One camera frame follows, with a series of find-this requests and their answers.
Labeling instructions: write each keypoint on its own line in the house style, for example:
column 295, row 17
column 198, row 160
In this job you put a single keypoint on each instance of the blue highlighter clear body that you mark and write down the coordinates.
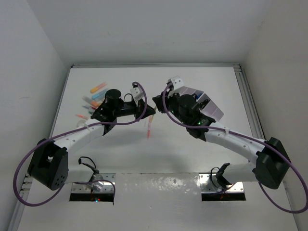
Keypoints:
column 100, row 95

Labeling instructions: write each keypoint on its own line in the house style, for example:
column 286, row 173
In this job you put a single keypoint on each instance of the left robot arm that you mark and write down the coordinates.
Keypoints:
column 49, row 163

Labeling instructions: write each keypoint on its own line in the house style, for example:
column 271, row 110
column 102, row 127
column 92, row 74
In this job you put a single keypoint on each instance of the pink highlighter yellow-orange cap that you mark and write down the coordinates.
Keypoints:
column 98, row 87

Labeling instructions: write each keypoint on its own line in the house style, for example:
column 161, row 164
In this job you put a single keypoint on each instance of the clear tape roll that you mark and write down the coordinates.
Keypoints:
column 81, row 123

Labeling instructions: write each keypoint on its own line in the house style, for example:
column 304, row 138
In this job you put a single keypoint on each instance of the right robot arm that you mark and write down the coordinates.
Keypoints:
column 200, row 115

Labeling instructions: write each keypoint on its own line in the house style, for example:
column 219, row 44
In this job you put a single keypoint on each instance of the orange highlighter clear body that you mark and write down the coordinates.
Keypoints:
column 91, row 102

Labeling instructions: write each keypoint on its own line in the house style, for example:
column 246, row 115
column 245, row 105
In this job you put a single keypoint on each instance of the pink thin highlighter pen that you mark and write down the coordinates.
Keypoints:
column 149, row 126

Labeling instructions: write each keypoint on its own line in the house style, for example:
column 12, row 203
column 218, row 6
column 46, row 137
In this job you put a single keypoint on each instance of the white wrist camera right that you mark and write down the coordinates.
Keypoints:
column 175, row 83

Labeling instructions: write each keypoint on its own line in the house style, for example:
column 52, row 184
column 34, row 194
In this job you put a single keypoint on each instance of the white divided organizer left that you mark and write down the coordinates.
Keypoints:
column 190, row 91

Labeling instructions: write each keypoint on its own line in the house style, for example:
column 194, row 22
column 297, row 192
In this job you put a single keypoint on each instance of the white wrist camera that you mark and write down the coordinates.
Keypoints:
column 136, row 93
column 175, row 83

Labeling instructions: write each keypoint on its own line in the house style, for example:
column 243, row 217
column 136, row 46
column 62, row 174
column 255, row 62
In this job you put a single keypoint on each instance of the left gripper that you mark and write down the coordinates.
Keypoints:
column 140, row 108

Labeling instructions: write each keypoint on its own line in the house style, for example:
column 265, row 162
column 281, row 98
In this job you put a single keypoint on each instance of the orange thin highlighter pen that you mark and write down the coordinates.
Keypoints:
column 81, row 116

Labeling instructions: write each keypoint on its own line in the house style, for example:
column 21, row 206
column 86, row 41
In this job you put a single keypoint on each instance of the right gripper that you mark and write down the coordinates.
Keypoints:
column 159, row 100

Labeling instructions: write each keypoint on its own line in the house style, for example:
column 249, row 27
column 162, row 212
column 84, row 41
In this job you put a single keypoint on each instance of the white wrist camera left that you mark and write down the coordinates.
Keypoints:
column 136, row 93

